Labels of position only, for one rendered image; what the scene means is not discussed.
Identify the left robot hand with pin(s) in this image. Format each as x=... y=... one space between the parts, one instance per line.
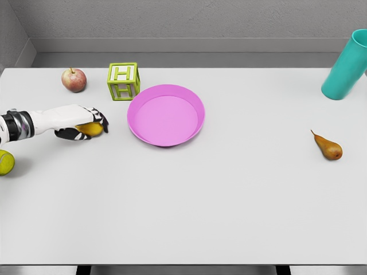
x=73 y=114

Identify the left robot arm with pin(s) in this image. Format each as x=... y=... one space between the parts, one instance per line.
x=21 y=124

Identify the pink plate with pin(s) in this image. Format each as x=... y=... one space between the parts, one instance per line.
x=166 y=115

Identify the red apple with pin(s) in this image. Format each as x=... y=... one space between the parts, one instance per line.
x=73 y=80

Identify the green letter block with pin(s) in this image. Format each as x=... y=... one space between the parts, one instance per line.
x=123 y=81

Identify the yellow-green tennis ball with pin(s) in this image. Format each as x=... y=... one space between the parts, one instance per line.
x=5 y=162

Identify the brown pear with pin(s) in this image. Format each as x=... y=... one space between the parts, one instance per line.
x=329 y=148

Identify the teal cup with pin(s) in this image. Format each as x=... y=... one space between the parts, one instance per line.
x=344 y=68

